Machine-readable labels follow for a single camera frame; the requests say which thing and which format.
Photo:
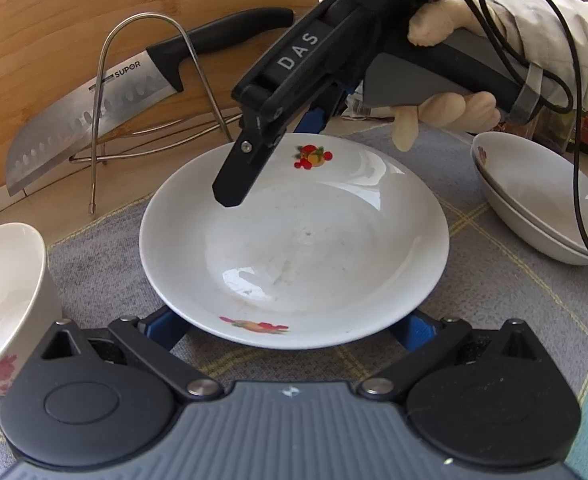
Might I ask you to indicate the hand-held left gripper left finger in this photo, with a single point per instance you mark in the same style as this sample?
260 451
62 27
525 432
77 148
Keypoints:
166 329

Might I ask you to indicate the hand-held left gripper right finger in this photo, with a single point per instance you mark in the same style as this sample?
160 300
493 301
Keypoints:
414 331

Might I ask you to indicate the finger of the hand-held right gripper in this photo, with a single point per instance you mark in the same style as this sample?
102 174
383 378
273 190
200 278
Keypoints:
239 175
313 121

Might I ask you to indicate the white plate with fruit print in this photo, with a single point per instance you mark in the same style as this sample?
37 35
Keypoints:
324 240
526 227
523 185

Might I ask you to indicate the person's right forearm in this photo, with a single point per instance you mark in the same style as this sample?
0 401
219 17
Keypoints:
563 35

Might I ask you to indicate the person's right hand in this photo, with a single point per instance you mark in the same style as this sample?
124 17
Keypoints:
443 17

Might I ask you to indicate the grey and blue dish mat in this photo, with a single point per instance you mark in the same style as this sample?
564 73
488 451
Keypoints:
473 285

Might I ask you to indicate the white bowl with pink flowers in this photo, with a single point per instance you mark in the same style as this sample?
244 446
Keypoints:
4 285

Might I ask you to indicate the bamboo cutting board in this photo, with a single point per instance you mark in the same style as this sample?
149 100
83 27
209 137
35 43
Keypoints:
74 20

